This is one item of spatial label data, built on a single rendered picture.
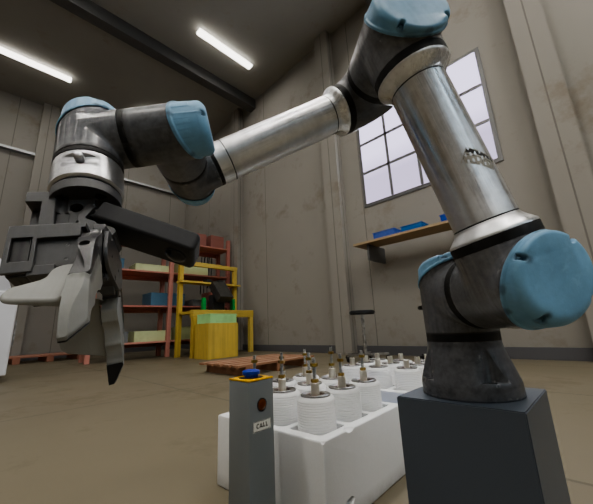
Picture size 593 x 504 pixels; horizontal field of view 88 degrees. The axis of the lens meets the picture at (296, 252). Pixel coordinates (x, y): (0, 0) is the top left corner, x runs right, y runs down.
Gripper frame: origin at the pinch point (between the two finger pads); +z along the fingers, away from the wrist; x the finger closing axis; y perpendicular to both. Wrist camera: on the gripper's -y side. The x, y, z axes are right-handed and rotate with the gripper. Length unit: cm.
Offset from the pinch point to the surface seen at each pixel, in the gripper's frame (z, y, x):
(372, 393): 6, -56, -57
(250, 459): 11.7, -16.6, -42.1
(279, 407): 3, -28, -55
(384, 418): 13, -56, -55
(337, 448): 15, -36, -44
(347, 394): 5, -45, -50
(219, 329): -158, -56, -462
